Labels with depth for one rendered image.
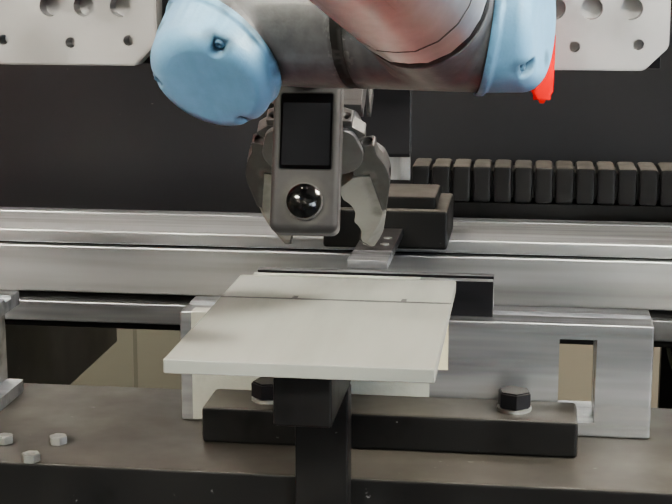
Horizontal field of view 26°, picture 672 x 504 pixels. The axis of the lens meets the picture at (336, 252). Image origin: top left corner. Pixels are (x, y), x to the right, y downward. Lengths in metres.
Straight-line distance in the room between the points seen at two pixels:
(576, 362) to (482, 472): 2.01
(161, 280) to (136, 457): 0.37
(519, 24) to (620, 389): 0.51
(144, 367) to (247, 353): 2.58
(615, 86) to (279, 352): 0.80
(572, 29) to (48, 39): 0.42
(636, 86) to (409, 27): 1.01
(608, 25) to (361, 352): 0.33
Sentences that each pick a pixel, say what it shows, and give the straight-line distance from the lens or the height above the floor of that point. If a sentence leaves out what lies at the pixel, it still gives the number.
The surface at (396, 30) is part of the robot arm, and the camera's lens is 0.70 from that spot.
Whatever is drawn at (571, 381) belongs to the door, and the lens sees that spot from 3.14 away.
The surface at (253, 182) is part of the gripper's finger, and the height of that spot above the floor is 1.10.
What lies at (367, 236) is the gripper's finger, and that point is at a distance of 1.10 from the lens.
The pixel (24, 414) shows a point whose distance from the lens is 1.29.
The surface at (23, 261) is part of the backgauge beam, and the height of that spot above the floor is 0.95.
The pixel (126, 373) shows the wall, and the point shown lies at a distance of 3.59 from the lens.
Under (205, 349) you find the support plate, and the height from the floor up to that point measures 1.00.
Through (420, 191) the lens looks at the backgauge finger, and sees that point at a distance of 1.43.
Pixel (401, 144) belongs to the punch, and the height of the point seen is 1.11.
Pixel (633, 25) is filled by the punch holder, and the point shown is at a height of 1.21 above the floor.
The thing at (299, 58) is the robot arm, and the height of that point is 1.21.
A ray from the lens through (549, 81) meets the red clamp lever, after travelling 1.11.
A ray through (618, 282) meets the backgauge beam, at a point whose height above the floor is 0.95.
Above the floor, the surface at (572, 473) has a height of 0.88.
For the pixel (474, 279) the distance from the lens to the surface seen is 1.20.
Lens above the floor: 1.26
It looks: 12 degrees down
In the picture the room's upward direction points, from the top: straight up
